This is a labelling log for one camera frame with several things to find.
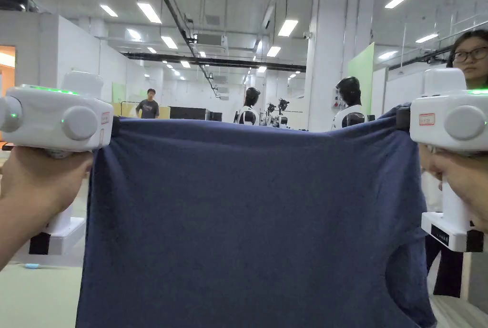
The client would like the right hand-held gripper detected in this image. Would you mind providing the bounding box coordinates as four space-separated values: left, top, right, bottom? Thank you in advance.
396 68 488 253

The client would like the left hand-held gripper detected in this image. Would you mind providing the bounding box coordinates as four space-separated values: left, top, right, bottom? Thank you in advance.
0 72 122 256

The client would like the dark blue shirt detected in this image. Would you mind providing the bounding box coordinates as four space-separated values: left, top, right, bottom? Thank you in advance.
75 106 437 328

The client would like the person's left forearm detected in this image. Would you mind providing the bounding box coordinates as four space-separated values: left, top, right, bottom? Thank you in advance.
0 195 37 272

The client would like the person's left hand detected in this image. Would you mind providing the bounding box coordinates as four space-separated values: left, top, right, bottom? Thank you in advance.
0 144 94 231

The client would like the person's right hand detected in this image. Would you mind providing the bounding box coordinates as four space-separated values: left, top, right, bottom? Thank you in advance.
418 143 488 235

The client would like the white and black humanoid robot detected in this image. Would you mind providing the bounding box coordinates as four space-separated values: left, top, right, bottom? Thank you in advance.
330 76 367 131
233 87 262 126

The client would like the black robot with arms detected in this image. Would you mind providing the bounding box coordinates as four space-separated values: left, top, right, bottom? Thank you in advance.
262 98 291 129

